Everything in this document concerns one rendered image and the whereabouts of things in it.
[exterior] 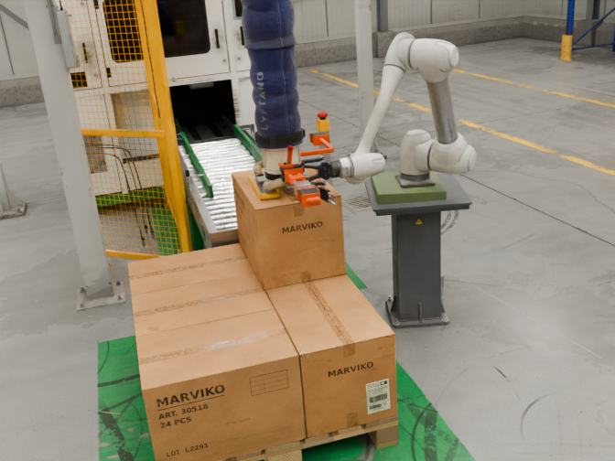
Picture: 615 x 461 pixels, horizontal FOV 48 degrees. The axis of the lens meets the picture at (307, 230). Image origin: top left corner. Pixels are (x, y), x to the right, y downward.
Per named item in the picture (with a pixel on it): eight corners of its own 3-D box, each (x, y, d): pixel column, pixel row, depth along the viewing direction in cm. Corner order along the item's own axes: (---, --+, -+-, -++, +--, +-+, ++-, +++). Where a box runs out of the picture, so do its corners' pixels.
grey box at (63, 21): (68, 63, 399) (58, 9, 388) (78, 62, 400) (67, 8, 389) (67, 68, 381) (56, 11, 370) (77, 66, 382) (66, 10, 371)
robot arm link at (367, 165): (355, 176, 298) (349, 182, 310) (389, 171, 300) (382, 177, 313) (351, 152, 299) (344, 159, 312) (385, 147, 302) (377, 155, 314)
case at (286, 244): (239, 243, 369) (231, 172, 354) (310, 230, 378) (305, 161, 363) (264, 290, 315) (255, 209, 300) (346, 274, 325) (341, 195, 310)
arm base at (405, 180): (426, 172, 377) (426, 163, 375) (436, 185, 357) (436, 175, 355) (393, 175, 376) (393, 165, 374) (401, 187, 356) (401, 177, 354)
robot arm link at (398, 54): (378, 61, 310) (405, 63, 303) (389, 26, 313) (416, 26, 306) (388, 76, 321) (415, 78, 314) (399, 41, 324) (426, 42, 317)
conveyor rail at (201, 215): (171, 160, 586) (167, 138, 578) (177, 159, 587) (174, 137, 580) (213, 265, 379) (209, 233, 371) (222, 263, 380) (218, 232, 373)
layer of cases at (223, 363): (139, 329, 371) (127, 262, 356) (315, 294, 395) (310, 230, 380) (158, 476, 264) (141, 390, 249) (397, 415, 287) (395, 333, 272)
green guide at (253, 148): (234, 134, 593) (232, 123, 590) (246, 132, 595) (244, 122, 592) (278, 187, 450) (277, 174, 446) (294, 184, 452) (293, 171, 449)
